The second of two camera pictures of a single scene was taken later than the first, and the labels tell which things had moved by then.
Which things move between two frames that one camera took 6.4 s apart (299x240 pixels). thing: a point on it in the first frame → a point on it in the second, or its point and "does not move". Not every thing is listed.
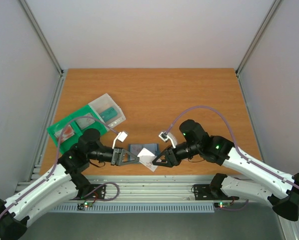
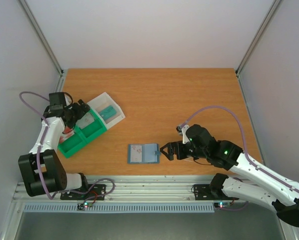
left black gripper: [118, 161] → [81, 111]
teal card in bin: [109, 114] does not move
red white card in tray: [67, 133] does not move
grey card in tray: [83, 122] does not move
